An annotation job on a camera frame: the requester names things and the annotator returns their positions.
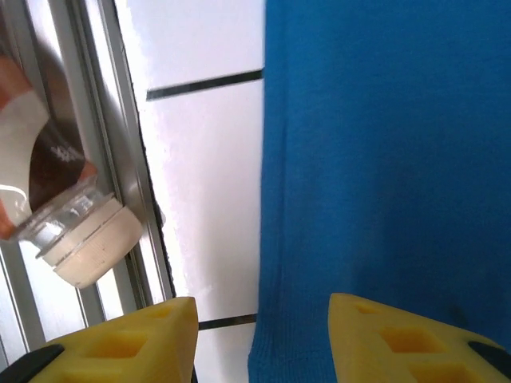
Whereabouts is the brown coffee bottle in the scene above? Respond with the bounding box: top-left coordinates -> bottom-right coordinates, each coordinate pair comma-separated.
0,49 -> 145,289

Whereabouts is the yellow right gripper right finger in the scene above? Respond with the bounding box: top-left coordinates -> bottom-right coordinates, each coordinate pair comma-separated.
327,293 -> 511,383

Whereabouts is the blue tank top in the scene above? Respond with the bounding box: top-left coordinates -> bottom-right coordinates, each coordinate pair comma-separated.
247,0 -> 511,383

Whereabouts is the long aluminium rail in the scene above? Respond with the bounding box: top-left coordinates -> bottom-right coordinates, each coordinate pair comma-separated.
0,0 -> 177,360

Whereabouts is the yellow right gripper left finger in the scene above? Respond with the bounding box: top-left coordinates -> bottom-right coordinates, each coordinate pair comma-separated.
0,296 -> 200,383

